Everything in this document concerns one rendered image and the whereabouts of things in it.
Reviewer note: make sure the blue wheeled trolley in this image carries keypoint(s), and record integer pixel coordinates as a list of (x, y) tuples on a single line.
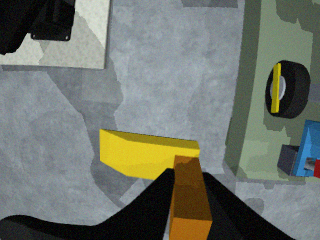
[(288, 90)]

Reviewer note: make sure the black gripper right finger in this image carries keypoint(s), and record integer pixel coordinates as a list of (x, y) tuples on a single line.
[(232, 219)]

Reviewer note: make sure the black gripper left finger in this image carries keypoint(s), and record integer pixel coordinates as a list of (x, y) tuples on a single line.
[(144, 219)]

